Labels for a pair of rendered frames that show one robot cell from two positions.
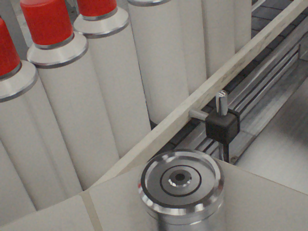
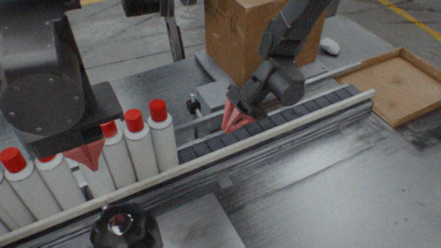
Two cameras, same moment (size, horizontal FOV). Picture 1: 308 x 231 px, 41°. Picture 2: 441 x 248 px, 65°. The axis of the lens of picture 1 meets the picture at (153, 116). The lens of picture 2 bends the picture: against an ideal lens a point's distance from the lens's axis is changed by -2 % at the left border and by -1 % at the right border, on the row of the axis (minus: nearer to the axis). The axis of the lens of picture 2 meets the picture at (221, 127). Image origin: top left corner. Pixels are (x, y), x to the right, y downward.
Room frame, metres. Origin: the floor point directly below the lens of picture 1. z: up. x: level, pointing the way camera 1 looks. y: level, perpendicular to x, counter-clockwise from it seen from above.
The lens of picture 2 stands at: (0.05, -0.39, 1.54)
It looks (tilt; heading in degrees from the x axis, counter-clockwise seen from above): 46 degrees down; 16
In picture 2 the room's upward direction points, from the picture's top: straight up
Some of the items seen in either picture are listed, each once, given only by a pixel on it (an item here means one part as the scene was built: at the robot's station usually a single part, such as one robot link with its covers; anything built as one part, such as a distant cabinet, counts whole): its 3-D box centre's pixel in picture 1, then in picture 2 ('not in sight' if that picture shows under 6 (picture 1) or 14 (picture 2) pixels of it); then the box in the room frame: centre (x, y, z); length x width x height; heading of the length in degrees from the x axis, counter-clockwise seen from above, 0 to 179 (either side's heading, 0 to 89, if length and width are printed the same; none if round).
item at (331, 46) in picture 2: not in sight; (329, 45); (1.20, -0.46, 0.85); 0.08 x 0.07 x 0.04; 17
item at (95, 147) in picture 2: not in sight; (74, 146); (0.25, -0.15, 1.23); 0.07 x 0.07 x 0.09; 44
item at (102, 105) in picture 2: not in sight; (64, 96); (0.26, -0.16, 1.31); 0.10 x 0.07 x 0.07; 134
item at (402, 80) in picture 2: not in sight; (398, 83); (1.04, -0.69, 0.85); 0.30 x 0.26 x 0.04; 134
